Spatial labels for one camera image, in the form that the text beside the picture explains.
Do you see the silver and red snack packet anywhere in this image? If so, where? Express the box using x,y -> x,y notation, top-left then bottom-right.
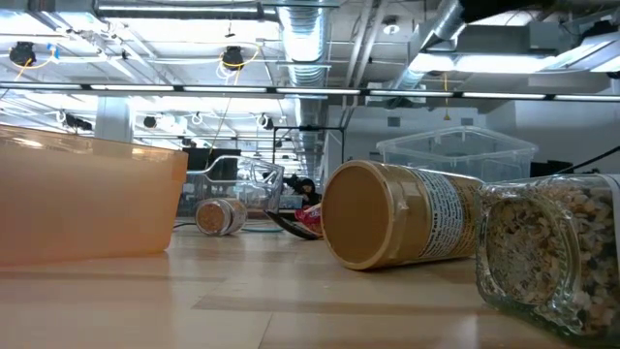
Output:
294,202 -> 325,238

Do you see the small glass spice jar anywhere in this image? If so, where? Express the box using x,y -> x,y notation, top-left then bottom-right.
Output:
194,197 -> 249,238

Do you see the clear plastic food container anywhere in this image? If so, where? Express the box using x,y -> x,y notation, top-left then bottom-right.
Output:
376,125 -> 541,184

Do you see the person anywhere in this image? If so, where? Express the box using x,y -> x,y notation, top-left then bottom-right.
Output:
290,174 -> 324,207

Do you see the clear plastic tray left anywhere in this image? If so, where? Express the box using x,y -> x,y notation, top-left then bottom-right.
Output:
176,154 -> 286,220

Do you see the black room monitor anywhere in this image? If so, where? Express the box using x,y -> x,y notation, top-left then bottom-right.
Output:
182,146 -> 242,172

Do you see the orange square plate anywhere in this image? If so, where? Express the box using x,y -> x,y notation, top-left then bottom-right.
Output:
0,123 -> 190,268

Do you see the black box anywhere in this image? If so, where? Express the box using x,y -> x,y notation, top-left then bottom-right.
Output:
530,159 -> 575,178

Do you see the glass seasoning jar white label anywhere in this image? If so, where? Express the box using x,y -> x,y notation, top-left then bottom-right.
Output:
473,173 -> 620,343

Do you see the round silver air duct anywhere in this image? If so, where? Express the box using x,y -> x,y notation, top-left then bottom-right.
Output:
275,0 -> 336,183

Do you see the black ceiling cable reel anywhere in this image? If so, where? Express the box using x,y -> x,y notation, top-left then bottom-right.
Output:
8,40 -> 39,68
221,45 -> 246,73

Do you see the rectangular silver air duct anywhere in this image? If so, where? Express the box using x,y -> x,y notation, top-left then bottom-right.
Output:
406,0 -> 620,77

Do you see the black hanging cable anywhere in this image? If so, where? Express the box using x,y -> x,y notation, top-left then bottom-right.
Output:
555,143 -> 620,175

